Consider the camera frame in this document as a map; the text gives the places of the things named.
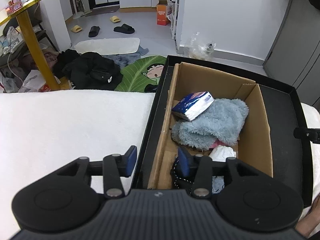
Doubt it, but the small red box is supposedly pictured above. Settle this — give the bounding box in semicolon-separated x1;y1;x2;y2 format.
7;0;23;15

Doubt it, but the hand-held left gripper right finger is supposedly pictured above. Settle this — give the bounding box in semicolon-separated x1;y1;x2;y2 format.
177;146;262;199

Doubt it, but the white storage rack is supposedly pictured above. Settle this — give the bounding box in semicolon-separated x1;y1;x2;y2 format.
168;0;182;39

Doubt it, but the white tissue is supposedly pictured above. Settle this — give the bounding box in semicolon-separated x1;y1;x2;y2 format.
208;145;237;161

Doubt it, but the dark doormat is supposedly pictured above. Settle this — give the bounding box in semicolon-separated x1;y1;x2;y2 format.
85;7;120;17

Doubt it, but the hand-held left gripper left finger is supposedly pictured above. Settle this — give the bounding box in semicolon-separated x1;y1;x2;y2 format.
56;145;137;199

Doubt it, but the yellow round table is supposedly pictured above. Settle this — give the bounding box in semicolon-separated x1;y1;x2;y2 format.
0;0;68;91

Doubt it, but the orange cardboard box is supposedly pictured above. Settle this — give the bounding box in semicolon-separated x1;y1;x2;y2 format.
156;0;173;26

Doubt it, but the large blue plush toy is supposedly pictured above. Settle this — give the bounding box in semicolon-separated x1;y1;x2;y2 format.
171;98;250;152

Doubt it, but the small blue plush piece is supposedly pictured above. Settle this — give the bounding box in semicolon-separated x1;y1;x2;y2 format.
212;175;225;193

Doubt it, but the black chair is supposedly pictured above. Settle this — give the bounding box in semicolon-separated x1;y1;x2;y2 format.
0;17;48;67

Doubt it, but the black shallow tray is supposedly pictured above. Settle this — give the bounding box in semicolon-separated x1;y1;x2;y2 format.
130;54;314;205

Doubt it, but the brown cardboard box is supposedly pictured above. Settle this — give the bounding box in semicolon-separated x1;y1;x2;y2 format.
147;62;273;190

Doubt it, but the black lace fabric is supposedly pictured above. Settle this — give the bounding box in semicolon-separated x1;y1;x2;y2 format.
170;155;194;190

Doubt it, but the white floor mat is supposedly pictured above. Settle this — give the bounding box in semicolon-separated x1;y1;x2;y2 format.
74;37;140;55

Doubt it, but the green leaf rug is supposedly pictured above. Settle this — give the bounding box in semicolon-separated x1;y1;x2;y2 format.
114;56;168;93

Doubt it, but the black clothes pile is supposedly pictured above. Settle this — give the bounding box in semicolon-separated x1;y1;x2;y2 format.
53;49;123;90

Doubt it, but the person's leg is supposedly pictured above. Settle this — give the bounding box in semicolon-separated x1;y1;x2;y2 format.
295;195;320;239

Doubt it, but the grey wardrobe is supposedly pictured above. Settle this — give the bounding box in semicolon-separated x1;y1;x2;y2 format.
262;0;320;95

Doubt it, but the black slipper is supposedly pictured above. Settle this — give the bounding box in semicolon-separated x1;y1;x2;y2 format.
88;26;101;38
114;23;135;34

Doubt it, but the blue tissue pack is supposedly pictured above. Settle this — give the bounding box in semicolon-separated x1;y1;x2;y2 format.
171;91;215;122

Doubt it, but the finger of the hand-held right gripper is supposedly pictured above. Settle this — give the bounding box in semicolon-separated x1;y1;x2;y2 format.
293;127;320;144

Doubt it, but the blue-grey fluffy rug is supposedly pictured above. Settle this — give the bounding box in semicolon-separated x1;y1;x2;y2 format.
100;45;149;68

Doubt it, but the white printed plastic bag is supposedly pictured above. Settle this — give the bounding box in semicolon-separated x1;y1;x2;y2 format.
19;69;62;93

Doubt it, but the pink cloth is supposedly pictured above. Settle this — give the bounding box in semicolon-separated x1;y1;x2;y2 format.
41;50;60;69

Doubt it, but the clear plastic bag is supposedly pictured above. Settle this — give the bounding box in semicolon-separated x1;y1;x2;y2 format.
184;32;217;61

